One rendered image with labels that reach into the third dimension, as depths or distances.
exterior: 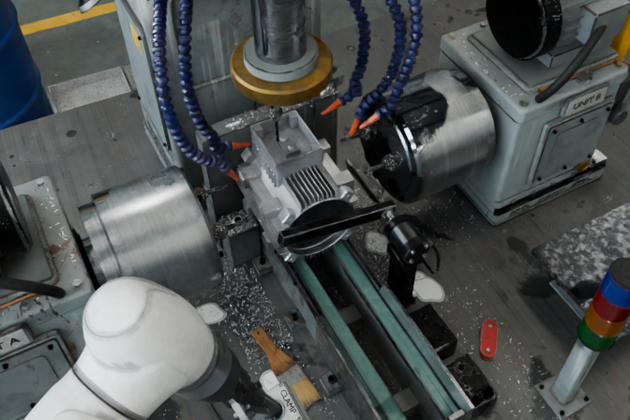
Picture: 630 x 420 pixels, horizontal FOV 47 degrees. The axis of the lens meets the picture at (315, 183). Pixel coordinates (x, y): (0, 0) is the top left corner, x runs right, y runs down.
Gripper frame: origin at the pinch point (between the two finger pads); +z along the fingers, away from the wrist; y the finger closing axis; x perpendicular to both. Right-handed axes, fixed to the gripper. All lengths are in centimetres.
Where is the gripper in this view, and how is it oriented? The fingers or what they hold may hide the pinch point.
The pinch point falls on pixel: (262, 405)
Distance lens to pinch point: 113.6
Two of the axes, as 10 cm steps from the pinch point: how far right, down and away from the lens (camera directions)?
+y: -4.7, -6.6, 5.9
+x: -8.2, 5.7, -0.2
